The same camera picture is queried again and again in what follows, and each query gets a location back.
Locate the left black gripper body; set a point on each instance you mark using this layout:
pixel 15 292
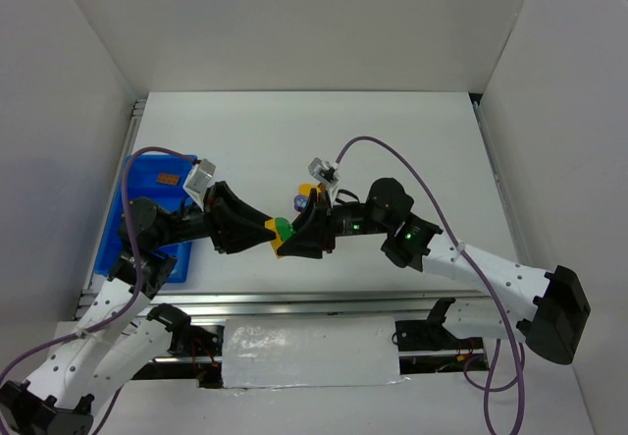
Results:
pixel 214 217

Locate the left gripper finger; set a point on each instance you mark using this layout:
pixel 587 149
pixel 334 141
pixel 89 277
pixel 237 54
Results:
pixel 233 211
pixel 238 238

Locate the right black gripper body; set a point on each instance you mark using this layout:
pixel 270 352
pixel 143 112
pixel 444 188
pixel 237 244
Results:
pixel 328 221

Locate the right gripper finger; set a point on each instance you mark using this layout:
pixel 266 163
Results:
pixel 313 218
pixel 303 244

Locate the green rounded lego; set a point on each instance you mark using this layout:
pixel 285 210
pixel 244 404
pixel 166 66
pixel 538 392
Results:
pixel 284 228

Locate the purple oval lego with print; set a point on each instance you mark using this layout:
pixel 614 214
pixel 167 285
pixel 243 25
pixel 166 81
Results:
pixel 300 203

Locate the yellow oval lego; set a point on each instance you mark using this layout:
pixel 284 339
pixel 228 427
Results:
pixel 306 189

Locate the brown lego plate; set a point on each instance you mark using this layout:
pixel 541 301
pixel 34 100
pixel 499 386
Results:
pixel 167 179

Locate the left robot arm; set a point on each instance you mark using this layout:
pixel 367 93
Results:
pixel 122 330

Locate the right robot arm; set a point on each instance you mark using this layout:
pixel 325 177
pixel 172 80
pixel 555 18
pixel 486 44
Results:
pixel 546 310

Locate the blue compartment bin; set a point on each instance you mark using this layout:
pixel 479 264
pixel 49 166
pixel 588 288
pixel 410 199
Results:
pixel 151 206

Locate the white foil panel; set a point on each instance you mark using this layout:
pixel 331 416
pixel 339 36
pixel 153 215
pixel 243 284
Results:
pixel 309 352

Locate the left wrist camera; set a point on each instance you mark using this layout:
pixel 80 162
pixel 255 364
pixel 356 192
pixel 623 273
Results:
pixel 198 180

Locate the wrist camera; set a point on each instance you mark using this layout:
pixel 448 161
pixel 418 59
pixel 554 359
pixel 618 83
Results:
pixel 326 174
pixel 198 180

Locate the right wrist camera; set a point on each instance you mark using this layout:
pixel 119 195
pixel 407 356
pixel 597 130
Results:
pixel 326 174

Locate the aluminium frame rail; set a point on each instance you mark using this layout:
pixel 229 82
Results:
pixel 199 305

